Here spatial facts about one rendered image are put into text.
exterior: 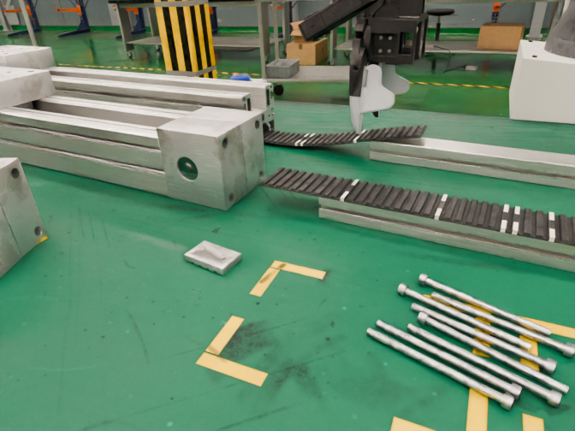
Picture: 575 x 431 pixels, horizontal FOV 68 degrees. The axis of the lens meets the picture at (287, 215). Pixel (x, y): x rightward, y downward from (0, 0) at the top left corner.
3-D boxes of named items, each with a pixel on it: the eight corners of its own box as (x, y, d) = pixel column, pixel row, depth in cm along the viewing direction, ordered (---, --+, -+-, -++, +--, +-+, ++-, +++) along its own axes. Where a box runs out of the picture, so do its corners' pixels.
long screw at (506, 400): (513, 404, 28) (517, 393, 27) (509, 415, 27) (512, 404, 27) (371, 332, 34) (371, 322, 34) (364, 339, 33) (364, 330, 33)
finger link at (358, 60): (356, 95, 56) (367, 24, 54) (345, 94, 56) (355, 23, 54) (366, 99, 60) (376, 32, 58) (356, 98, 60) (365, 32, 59)
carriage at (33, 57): (60, 78, 99) (50, 46, 96) (15, 89, 91) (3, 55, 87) (17, 73, 106) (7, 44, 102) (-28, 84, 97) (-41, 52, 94)
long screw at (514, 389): (521, 393, 28) (524, 384, 28) (516, 404, 28) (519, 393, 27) (381, 324, 35) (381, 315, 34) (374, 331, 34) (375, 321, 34)
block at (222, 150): (275, 172, 62) (270, 107, 57) (226, 211, 52) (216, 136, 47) (223, 163, 65) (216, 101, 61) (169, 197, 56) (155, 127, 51)
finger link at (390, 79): (406, 121, 65) (406, 65, 58) (368, 116, 68) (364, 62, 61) (411, 109, 67) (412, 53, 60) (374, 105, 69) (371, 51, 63)
